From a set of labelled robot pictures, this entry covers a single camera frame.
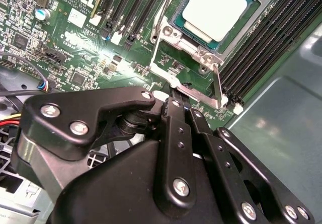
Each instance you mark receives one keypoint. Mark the silver CPU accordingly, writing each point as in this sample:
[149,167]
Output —
[213,7]

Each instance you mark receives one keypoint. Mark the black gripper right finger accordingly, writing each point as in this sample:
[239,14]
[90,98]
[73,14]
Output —
[226,163]

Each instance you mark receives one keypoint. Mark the metal socket cover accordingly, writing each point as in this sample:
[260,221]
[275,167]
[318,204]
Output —
[201,96]

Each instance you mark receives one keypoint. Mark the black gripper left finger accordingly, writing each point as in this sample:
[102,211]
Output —
[63,113]

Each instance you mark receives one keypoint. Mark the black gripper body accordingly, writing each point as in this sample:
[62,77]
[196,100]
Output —
[113,191]

